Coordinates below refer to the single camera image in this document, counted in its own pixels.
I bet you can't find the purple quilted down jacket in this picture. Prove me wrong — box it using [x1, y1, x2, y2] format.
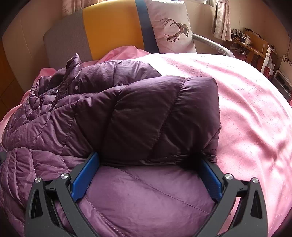
[1, 55, 221, 236]

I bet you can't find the pink bed cover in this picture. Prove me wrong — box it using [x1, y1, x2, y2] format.
[1, 53, 291, 236]

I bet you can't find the white low cabinet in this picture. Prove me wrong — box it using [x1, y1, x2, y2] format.
[272, 70, 291, 102]

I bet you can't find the red gift bag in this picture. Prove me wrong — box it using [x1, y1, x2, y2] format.
[263, 57, 275, 79]

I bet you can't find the wooden desk with clutter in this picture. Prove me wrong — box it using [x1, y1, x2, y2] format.
[230, 29, 272, 74]

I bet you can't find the grey yellow blue headboard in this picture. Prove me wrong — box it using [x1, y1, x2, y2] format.
[44, 1, 159, 70]

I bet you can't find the white deer print pillow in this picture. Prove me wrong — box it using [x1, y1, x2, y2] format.
[145, 1, 197, 53]

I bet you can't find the pink patterned window curtain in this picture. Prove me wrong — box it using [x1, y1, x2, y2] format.
[212, 0, 232, 41]

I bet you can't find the grey curved bed rail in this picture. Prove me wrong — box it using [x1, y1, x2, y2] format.
[192, 33, 235, 58]

